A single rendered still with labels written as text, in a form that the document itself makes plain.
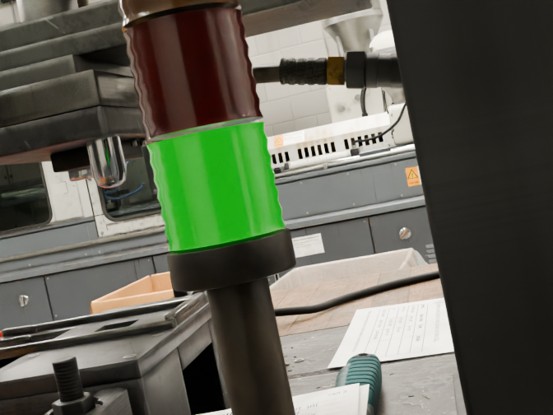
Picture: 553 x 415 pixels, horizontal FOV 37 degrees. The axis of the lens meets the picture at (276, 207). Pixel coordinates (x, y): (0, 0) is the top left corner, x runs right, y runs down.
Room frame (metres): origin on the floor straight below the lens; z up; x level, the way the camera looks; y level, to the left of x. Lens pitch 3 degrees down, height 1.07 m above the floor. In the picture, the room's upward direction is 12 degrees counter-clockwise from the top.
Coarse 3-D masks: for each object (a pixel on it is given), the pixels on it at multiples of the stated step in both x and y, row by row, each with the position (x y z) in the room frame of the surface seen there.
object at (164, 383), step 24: (192, 336) 0.52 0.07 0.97; (168, 360) 0.47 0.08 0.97; (192, 360) 0.51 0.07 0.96; (216, 360) 0.56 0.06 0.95; (120, 384) 0.43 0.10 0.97; (144, 384) 0.43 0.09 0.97; (168, 384) 0.46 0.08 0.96; (192, 384) 0.57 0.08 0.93; (216, 384) 0.56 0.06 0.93; (0, 408) 0.44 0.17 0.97; (24, 408) 0.44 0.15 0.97; (48, 408) 0.44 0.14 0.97; (144, 408) 0.43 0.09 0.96; (168, 408) 0.46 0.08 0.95; (192, 408) 0.57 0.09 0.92; (216, 408) 0.56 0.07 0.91
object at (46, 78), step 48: (48, 0) 0.52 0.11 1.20; (240, 0) 0.47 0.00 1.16; (288, 0) 0.47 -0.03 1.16; (336, 0) 0.48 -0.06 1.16; (0, 48) 0.50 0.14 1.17; (48, 48) 0.49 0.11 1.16; (96, 48) 0.49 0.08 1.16; (0, 96) 0.46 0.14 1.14; (48, 96) 0.46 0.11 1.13; (96, 96) 0.45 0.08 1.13; (0, 144) 0.47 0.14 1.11; (48, 144) 0.46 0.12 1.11; (96, 144) 0.48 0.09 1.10; (144, 144) 0.55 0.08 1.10
